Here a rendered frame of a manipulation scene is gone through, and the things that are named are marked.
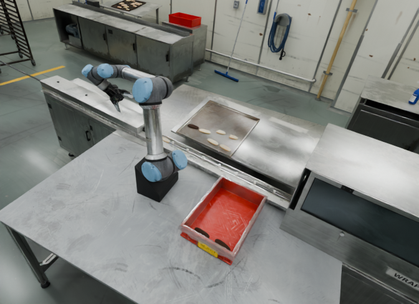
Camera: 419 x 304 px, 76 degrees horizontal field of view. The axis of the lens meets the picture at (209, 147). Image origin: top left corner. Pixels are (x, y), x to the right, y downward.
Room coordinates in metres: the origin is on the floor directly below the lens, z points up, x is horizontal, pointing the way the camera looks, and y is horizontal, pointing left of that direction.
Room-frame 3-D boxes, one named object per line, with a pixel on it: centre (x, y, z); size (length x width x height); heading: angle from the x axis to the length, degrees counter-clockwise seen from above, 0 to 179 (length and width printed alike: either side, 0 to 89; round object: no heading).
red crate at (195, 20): (5.34, 0.73, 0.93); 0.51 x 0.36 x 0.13; 66
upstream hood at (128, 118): (2.07, 1.09, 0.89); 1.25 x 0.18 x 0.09; 62
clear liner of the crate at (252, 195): (1.00, -0.14, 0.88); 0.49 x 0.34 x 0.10; 154
